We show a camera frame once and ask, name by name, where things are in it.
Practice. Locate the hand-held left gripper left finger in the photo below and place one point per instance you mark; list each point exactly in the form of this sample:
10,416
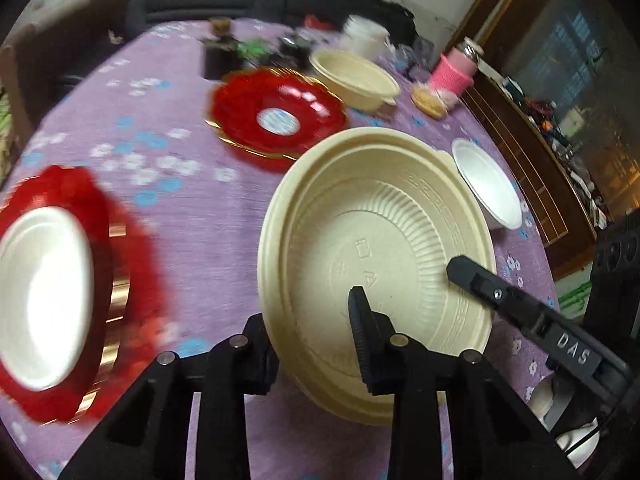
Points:
260,360

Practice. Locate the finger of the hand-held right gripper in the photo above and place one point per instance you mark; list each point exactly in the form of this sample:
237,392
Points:
530,315

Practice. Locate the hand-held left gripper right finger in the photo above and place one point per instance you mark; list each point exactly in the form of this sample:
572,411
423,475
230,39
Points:
367,345

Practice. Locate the beige plastic bowl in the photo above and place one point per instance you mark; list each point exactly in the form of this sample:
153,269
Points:
380,240
350,77

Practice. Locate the red plate with gold rim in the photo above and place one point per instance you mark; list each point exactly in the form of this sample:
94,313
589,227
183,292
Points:
250,110
135,270

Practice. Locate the purple floral tablecloth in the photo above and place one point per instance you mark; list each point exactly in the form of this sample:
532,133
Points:
200,240

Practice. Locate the wooden side cabinet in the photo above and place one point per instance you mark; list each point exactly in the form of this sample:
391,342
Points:
540,180

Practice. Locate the clear bag of pastry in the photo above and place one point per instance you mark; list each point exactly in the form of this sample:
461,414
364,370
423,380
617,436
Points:
430,102

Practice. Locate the bottle with pink knitted sleeve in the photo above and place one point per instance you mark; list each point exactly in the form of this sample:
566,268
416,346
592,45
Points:
452,75

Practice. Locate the dark cylinder with brown knob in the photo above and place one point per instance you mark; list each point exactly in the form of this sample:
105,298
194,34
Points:
220,57

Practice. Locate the green plastic bag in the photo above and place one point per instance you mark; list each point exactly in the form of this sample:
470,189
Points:
254,51

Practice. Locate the white plastic jar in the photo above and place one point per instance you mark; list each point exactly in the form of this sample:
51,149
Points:
365,35

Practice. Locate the black leather sofa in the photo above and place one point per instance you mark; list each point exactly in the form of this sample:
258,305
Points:
250,0

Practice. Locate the reddish brown armchair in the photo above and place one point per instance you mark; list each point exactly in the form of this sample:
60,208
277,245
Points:
55,60

